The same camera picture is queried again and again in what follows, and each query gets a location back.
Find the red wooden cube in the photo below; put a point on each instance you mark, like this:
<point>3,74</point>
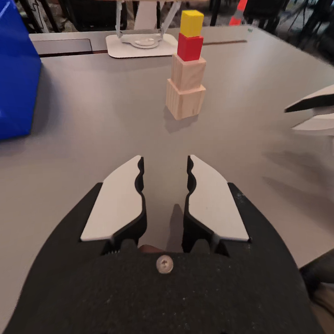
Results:
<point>189,48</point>

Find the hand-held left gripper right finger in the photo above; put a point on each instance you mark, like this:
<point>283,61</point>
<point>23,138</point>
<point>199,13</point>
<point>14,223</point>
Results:
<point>216,206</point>

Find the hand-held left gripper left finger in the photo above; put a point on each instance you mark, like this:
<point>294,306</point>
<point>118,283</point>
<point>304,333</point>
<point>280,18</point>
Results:
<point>114,206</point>

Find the large wooden cube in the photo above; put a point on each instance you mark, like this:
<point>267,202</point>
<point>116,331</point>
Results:
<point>185,102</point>

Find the white folding stand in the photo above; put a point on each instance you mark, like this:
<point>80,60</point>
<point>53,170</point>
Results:
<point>125,49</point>

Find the blue plastic bin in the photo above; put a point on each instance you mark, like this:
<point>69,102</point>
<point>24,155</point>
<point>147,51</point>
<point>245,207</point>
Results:
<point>18,73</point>

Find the orange striped traffic cone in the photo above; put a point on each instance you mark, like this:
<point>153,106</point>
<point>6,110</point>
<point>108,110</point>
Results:
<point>239,13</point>

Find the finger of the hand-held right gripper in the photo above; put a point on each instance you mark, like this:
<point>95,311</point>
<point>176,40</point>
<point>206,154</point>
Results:
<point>315,99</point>
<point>318,125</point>

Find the black office chair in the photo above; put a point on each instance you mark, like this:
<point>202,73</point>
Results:
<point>266,13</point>

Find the medium wooden cube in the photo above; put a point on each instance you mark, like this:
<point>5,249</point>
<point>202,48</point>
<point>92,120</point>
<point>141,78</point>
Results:
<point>188,73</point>

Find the yellow wooden cube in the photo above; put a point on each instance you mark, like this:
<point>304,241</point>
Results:
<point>191,23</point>

